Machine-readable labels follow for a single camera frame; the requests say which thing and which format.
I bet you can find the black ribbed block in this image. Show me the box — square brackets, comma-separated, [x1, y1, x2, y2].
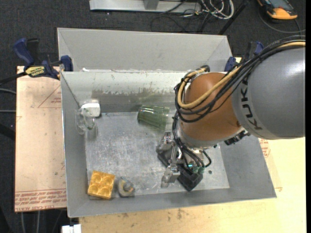
[157, 152, 204, 192]

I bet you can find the clear green cup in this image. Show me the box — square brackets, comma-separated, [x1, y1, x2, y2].
[137, 104, 171, 131]

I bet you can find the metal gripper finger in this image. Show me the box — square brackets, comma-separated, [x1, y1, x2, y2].
[160, 165, 181, 189]
[155, 131, 176, 154]

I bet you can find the yellow toy brick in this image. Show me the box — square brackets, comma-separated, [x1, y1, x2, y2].
[87, 170, 116, 200]

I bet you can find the brown cardboard board, red print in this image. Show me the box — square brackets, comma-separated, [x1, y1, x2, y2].
[14, 65, 68, 213]

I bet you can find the grey metal bin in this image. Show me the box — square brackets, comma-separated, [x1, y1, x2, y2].
[57, 27, 277, 219]

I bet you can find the small grey round object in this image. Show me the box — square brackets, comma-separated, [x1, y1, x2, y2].
[117, 176, 136, 198]

